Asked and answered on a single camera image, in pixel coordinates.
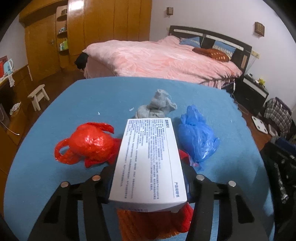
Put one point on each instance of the blue pillow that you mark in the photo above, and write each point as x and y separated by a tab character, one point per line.
194	42
225	48

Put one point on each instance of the grey sock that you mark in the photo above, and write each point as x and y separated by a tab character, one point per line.
159	107

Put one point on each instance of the red cloth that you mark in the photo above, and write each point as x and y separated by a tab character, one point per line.
182	215

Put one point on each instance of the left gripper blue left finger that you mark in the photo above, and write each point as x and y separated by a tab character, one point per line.
107	176

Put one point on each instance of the wall lamp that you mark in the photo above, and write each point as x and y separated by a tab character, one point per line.
259	29
169	11

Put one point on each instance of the wooden wardrobe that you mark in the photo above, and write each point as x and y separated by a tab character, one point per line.
56	32

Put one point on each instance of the light blue electric kettle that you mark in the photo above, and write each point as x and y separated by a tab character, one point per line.
8	67

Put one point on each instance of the bed with pink duvet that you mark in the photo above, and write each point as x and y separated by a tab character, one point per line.
167	59

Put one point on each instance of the orange knitted cloth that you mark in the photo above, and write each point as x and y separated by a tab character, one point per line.
130	225

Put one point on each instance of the red plastic bag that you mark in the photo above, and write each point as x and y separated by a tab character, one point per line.
91	142

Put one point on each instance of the right blue pillow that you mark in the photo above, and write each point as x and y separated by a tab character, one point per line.
225	48

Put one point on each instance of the brown dotted pillow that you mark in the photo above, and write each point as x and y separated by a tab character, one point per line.
213	53

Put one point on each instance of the right wall lamp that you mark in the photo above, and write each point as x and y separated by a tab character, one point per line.
259	29

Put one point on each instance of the blue table cloth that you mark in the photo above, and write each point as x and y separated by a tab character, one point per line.
35	173

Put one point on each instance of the left wall lamp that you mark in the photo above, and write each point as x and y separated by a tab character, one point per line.
169	11

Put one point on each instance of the yellow plush toy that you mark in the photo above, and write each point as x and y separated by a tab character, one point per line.
261	82

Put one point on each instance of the small white wooden stool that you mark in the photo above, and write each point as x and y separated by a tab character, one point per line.
37	95

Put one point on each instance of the black garment on bed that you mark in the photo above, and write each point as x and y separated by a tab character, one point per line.
81	61

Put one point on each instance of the white bathroom scale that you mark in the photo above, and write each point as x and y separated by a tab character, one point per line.
259	124

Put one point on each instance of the plaid shirt on chair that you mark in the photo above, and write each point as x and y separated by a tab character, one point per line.
276	112

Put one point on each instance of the left blue pillow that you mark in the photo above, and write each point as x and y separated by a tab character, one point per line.
194	42

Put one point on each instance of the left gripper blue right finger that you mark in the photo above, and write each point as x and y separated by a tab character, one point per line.
189	179

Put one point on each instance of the wooden side cabinet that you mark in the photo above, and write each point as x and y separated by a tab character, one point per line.
14	104

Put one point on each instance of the white paper box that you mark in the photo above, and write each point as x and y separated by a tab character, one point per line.
148	175

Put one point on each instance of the black nightstand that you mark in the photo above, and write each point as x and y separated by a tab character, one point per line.
250	94

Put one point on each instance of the blue plastic bag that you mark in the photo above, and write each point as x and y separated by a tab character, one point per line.
197	139

